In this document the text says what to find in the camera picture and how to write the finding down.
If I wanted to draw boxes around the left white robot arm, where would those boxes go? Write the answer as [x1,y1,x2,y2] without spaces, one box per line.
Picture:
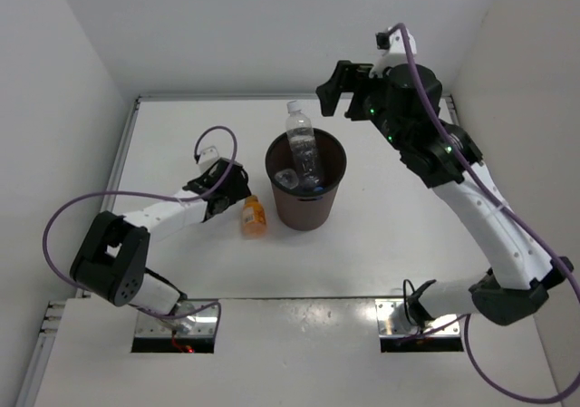
[70,158,250,319]

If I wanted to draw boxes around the brown plastic bin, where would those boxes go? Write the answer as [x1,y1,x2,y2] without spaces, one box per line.
[265,129,347,231]

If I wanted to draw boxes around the purple cable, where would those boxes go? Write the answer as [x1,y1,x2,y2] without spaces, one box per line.
[384,21,580,403]
[42,125,222,331]

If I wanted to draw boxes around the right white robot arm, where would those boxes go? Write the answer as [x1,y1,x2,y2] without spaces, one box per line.
[316,60,565,329]

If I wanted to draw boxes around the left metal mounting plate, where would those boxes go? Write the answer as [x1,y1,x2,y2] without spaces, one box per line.
[134,300,222,338]

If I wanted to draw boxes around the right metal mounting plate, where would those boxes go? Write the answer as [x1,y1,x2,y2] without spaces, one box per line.
[375,296,460,340]

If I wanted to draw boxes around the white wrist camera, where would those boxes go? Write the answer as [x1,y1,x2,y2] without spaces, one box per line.
[370,23,417,78]
[197,145,220,167]

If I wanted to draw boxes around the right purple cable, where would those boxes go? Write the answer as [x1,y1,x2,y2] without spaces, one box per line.
[384,21,580,403]

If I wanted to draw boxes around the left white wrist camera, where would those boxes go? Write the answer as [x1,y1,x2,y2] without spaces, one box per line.
[197,145,220,167]

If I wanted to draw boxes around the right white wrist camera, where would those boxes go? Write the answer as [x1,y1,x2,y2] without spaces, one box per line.
[370,23,417,78]

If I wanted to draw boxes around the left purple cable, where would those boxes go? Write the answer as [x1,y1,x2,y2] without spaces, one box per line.
[42,125,222,331]

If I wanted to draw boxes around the orange juice bottle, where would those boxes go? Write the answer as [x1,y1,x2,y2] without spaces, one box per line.
[241,195,267,238]

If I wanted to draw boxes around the metal mounting plate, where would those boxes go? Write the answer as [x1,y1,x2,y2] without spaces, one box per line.
[134,300,222,338]
[375,296,460,340]

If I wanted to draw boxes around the clear bottle white blue label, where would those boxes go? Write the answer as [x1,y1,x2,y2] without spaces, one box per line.
[275,169,300,189]

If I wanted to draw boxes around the left aluminium rail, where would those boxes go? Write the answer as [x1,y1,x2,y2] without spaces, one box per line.
[15,96,142,406]

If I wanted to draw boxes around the clear unlabelled plastic bottle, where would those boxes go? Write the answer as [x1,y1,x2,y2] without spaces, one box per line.
[285,101,324,191]

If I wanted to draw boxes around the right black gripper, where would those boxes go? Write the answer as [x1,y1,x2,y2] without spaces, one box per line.
[315,61,405,151]

